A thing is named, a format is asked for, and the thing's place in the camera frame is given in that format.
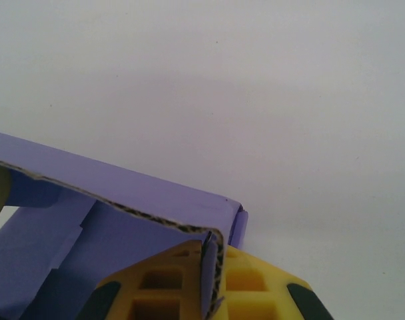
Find purple cardboard box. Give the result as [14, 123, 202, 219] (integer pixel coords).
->
[0, 129, 250, 320]

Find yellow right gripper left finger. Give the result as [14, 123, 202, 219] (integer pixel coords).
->
[79, 239, 204, 320]

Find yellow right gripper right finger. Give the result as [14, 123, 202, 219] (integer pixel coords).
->
[221, 245, 334, 320]

